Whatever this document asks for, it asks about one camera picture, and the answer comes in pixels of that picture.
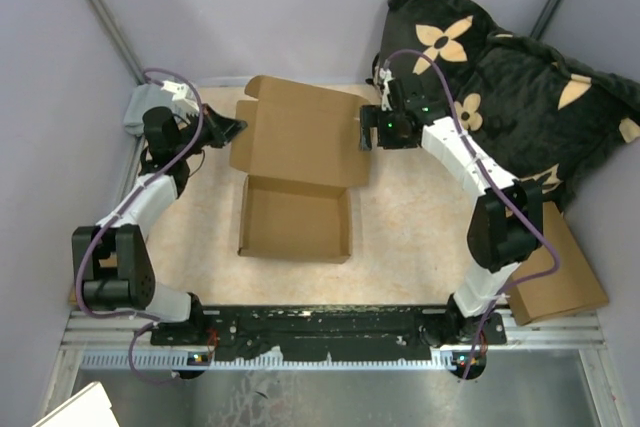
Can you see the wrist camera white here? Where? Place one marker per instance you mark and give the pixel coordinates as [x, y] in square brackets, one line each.
[382, 77]
[182, 97]

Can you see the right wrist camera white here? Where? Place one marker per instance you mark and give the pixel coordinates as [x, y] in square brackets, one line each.
[382, 77]

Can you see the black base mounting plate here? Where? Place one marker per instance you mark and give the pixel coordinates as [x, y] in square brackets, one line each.
[357, 333]

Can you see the brown cardboard box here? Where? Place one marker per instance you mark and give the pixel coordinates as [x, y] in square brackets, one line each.
[301, 155]

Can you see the folded cardboard box right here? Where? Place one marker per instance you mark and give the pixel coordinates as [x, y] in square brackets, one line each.
[574, 288]

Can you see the aluminium rail frame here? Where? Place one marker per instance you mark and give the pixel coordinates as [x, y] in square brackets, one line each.
[124, 342]

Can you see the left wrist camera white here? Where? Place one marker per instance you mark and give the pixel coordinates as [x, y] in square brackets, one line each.
[182, 97]

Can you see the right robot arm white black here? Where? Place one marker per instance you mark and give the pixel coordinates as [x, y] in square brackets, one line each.
[499, 236]

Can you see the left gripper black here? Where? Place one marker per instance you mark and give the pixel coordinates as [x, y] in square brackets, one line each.
[221, 129]

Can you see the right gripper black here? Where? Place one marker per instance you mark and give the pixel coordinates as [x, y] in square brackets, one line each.
[372, 116]

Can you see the black floral plush pillow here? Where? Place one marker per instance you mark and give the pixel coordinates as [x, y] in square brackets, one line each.
[539, 114]

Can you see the grey folded cloth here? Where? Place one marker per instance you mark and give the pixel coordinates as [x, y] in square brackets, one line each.
[143, 98]

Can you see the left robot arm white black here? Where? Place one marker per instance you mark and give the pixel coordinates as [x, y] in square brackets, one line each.
[112, 267]

